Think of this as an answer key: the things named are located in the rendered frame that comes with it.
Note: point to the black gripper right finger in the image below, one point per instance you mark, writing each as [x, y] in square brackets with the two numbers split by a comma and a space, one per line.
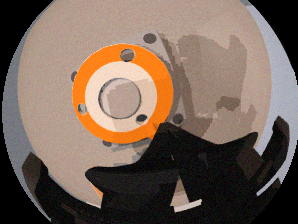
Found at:
[200, 160]

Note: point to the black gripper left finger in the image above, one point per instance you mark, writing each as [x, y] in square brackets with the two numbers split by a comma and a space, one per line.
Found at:
[155, 172]

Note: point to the orange round plate with centre hole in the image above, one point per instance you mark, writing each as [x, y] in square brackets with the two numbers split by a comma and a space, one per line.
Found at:
[145, 70]

